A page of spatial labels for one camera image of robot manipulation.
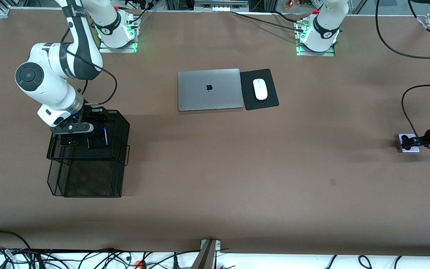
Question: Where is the silver closed laptop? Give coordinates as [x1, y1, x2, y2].
[178, 68, 244, 112]

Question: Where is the grey metal frame bracket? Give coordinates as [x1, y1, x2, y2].
[194, 0, 250, 12]

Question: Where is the black base cable bundle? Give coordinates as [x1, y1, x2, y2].
[127, 0, 156, 28]

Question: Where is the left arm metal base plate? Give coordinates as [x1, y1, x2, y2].
[296, 42, 336, 57]

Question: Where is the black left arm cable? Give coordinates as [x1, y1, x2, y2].
[376, 0, 430, 139]

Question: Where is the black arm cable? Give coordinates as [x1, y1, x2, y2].
[61, 28, 118, 106]
[376, 0, 430, 139]

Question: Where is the grey curved floor cable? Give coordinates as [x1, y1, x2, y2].
[0, 231, 32, 258]

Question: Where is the long black floor cable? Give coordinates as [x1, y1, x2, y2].
[28, 247, 200, 258]

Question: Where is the short black table cable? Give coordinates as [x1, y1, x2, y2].
[273, 10, 302, 22]

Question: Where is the long black smartphone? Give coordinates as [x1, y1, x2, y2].
[87, 127, 110, 150]

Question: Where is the long black table cable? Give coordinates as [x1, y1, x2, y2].
[231, 11, 305, 32]

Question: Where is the white lavender flip phone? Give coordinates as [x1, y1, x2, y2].
[397, 133, 420, 153]

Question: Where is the small black flip phone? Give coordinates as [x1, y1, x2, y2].
[60, 133, 80, 146]

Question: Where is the black mouse pad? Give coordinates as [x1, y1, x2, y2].
[240, 68, 280, 111]

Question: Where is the white computer mouse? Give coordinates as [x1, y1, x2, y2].
[253, 78, 268, 101]

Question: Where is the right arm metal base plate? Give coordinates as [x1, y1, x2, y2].
[99, 39, 138, 53]

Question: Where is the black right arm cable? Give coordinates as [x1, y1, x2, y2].
[61, 28, 118, 106]

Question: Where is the black wire mesh basket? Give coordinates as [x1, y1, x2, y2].
[46, 109, 131, 198]

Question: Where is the grey metal camera post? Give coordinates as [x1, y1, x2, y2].
[191, 239, 221, 269]

